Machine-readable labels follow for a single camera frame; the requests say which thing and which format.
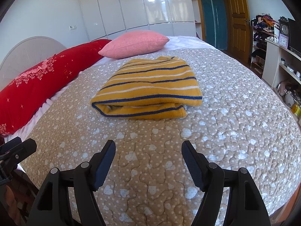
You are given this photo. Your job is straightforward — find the round white headboard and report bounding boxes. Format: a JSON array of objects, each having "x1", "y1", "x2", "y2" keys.
[{"x1": 0, "y1": 36, "x2": 68, "y2": 86}]

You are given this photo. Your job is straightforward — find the white shelf unit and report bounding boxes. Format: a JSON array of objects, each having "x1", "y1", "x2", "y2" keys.
[{"x1": 261, "y1": 39, "x2": 301, "y2": 88}]

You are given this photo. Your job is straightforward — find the shelf rack with clothes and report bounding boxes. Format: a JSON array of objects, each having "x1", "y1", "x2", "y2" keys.
[{"x1": 249, "y1": 14, "x2": 283, "y2": 77}]

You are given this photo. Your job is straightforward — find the pink knit pillow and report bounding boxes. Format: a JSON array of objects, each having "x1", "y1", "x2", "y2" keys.
[{"x1": 98, "y1": 31, "x2": 170, "y2": 59}]

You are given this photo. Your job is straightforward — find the red embroidered long pillow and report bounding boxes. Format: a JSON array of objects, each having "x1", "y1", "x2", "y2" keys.
[{"x1": 0, "y1": 39, "x2": 113, "y2": 136}]

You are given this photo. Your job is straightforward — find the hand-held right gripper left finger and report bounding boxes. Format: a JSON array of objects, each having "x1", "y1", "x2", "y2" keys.
[{"x1": 26, "y1": 140, "x2": 117, "y2": 226}]

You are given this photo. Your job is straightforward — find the pile of mixed clothes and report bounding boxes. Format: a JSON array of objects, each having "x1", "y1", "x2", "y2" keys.
[{"x1": 253, "y1": 14, "x2": 281, "y2": 32}]

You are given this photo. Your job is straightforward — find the white glossy wardrobe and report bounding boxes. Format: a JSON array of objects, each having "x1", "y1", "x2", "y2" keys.
[{"x1": 75, "y1": 0, "x2": 197, "y2": 42}]

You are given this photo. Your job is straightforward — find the yellow striped knit sweater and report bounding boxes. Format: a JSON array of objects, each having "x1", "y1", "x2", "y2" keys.
[{"x1": 90, "y1": 56, "x2": 203, "y2": 119}]

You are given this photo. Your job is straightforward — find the open wardrobe side shelf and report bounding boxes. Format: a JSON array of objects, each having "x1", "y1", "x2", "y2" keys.
[{"x1": 189, "y1": 0, "x2": 203, "y2": 38}]

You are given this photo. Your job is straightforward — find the beige heart-print quilt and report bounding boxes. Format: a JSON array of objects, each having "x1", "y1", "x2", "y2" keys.
[{"x1": 20, "y1": 48, "x2": 301, "y2": 224}]

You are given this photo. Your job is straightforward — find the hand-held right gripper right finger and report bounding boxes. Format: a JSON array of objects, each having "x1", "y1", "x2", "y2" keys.
[{"x1": 181, "y1": 140, "x2": 271, "y2": 226}]

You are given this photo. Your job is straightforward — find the teal sliding door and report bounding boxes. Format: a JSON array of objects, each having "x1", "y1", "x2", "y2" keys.
[{"x1": 197, "y1": 0, "x2": 228, "y2": 50}]

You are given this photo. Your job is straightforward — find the black monitor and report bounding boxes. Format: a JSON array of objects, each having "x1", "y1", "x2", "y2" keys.
[{"x1": 288, "y1": 18, "x2": 301, "y2": 58}]

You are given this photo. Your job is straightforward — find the black mantel clock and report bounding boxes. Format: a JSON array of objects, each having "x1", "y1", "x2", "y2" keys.
[{"x1": 278, "y1": 16, "x2": 290, "y2": 41}]

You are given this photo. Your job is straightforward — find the black tangled cables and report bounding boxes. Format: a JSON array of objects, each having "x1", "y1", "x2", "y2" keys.
[{"x1": 282, "y1": 84, "x2": 299, "y2": 105}]

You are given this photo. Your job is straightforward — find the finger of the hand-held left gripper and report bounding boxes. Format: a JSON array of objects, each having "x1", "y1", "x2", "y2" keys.
[
  {"x1": 9, "y1": 138, "x2": 37, "y2": 165},
  {"x1": 0, "y1": 137, "x2": 23, "y2": 156}
]

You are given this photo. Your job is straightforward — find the brown wooden door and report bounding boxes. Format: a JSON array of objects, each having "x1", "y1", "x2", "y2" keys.
[{"x1": 223, "y1": 0, "x2": 251, "y2": 63}]

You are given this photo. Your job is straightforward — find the pink bag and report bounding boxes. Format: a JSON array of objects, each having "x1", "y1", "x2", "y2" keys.
[{"x1": 277, "y1": 81, "x2": 290, "y2": 96}]

